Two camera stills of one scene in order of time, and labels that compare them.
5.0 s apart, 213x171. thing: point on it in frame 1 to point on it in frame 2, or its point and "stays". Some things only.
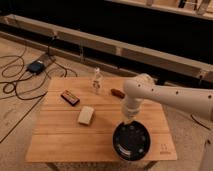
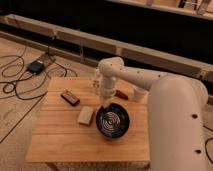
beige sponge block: (85, 115) stays
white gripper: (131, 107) to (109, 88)
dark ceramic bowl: (131, 141) to (112, 120)
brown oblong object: (117, 93) stays
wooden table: (77, 120) stays
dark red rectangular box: (71, 98) stays
